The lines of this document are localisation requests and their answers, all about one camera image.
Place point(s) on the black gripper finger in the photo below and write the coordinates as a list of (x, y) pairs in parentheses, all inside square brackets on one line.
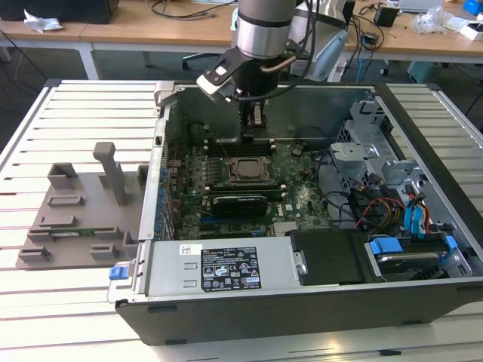
[(247, 120)]

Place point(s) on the thin metal locking lever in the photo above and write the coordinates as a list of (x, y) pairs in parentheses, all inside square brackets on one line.
[(225, 150)]

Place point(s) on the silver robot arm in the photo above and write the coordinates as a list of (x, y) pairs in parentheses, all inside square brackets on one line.
[(260, 34)]

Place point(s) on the CPU socket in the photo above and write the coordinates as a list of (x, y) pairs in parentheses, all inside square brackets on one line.
[(249, 170)]

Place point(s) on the round coin battery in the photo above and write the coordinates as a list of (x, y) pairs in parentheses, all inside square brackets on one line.
[(298, 151)]

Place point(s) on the white power strip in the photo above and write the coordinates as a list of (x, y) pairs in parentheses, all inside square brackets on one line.
[(339, 71)]

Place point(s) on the black graphics card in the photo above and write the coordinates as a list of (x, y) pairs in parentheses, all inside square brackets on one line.
[(241, 205)]

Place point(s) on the green motherboard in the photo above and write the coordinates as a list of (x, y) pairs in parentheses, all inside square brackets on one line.
[(302, 196)]

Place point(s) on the blue expansion slot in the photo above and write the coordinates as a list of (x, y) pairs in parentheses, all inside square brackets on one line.
[(211, 219)]

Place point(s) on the black tower box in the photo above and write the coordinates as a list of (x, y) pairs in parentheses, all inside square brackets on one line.
[(349, 11)]

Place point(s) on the silver chipset heatsink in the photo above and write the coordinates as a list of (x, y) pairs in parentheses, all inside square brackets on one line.
[(285, 228)]

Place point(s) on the silver metal drive cage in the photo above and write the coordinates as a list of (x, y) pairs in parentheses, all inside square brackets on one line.
[(354, 158)]

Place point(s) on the small black adapter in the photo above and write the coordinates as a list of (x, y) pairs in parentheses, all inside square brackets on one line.
[(370, 39)]

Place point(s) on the small black box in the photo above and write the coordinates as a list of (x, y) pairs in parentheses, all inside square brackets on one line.
[(385, 17)]

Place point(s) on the long wooden desk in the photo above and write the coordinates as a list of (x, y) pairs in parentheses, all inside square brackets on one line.
[(113, 32)]

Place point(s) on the teal storage box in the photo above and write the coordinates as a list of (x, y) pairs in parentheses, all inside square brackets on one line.
[(422, 71)]

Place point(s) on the silver power supply unit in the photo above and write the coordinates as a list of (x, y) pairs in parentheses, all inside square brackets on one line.
[(170, 267)]

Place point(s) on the grey parts rack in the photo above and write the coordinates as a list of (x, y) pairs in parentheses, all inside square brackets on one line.
[(94, 211)]

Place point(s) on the grey laptop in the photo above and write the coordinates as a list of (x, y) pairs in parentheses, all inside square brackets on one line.
[(420, 4)]

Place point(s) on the clear plastic bag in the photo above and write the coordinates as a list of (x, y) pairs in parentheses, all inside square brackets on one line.
[(434, 19)]

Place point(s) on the hard disk in blue carrier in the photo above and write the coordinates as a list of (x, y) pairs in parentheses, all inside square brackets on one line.
[(385, 247)]

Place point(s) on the black open PC case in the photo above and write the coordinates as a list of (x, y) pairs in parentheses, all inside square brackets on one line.
[(264, 316)]

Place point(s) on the blue case latch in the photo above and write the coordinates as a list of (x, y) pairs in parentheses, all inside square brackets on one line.
[(117, 273)]

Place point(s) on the green RAM stick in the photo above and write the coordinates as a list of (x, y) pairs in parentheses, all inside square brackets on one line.
[(75, 235)]

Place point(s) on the black desktop box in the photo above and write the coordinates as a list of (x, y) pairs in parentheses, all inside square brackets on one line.
[(56, 9)]

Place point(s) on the white cardboard box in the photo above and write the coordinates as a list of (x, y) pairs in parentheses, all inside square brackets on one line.
[(471, 32)]

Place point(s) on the crumpled white paper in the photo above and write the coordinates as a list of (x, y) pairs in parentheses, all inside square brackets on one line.
[(43, 22)]

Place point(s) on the small blue box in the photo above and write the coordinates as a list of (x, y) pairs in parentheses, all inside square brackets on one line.
[(472, 5)]

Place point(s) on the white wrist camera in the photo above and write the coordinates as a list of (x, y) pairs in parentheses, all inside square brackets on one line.
[(215, 77)]

